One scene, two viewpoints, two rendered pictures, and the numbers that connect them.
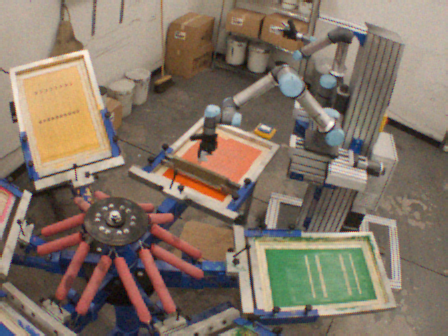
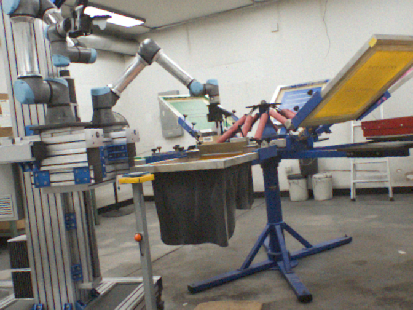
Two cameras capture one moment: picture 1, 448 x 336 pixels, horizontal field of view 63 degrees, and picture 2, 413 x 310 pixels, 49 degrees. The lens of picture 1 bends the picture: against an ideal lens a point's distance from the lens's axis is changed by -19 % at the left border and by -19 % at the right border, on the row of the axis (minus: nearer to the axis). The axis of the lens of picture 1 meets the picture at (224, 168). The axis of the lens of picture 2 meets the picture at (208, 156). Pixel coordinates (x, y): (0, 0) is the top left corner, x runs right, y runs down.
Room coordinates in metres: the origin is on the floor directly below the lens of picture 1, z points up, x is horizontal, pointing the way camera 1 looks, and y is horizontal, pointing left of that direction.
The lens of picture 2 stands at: (4.93, 0.43, 1.13)
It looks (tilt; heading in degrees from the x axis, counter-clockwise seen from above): 3 degrees down; 188
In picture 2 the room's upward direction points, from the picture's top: 6 degrees counter-clockwise
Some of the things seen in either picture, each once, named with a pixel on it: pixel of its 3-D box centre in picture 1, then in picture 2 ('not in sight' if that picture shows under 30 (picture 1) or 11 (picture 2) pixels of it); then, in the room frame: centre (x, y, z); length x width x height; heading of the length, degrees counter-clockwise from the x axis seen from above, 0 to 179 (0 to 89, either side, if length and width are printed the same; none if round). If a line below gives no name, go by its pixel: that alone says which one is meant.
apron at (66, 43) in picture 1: (65, 52); not in sight; (3.43, 1.71, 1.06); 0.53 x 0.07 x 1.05; 160
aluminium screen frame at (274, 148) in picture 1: (215, 160); (208, 160); (2.25, 0.06, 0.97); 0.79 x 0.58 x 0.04; 160
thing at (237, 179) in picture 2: not in sight; (239, 198); (2.37, 0.24, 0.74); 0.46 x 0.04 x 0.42; 160
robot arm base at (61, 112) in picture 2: (323, 99); (59, 114); (2.74, -0.61, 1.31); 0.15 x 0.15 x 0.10
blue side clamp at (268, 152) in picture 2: (157, 162); (265, 152); (2.12, 0.40, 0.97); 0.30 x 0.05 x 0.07; 160
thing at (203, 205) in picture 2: not in sight; (188, 208); (2.52, -0.04, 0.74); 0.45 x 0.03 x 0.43; 70
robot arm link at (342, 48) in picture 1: (340, 56); (26, 48); (2.85, -0.68, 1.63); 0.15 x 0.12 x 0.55; 149
